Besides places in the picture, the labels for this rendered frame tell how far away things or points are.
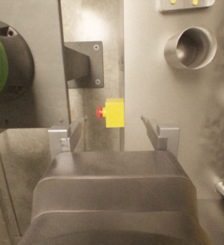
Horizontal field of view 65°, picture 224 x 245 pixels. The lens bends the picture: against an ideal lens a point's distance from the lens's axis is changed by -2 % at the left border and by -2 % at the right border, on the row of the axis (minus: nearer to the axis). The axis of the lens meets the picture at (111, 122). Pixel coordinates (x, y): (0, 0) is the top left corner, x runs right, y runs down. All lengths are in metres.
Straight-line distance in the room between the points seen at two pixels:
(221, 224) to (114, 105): 0.42
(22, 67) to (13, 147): 1.29
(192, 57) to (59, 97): 0.33
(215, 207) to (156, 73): 0.43
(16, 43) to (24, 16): 0.06
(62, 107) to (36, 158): 1.22
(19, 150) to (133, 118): 1.23
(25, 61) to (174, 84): 0.34
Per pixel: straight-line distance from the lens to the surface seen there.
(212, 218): 0.61
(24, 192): 1.80
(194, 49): 0.50
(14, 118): 0.41
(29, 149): 1.55
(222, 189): 0.65
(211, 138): 0.57
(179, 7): 0.50
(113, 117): 0.51
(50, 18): 0.37
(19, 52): 0.35
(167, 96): 0.49
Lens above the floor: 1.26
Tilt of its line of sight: 73 degrees down
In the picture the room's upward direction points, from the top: 178 degrees counter-clockwise
